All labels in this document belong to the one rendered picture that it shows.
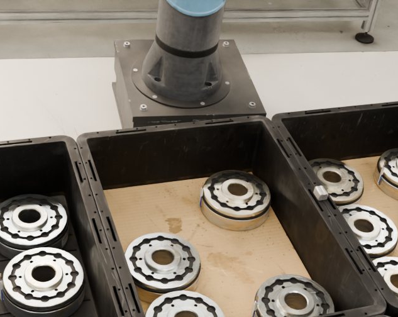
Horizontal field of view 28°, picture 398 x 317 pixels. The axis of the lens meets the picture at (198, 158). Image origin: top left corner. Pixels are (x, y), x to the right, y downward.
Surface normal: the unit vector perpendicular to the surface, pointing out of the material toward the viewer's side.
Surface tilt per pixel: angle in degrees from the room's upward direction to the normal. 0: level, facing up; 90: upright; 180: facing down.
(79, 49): 0
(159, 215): 0
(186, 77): 74
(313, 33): 0
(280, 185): 90
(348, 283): 90
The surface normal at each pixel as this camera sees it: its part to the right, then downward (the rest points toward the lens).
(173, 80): -0.17, 0.36
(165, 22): -0.74, 0.36
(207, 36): 0.52, 0.61
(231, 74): 0.14, -0.75
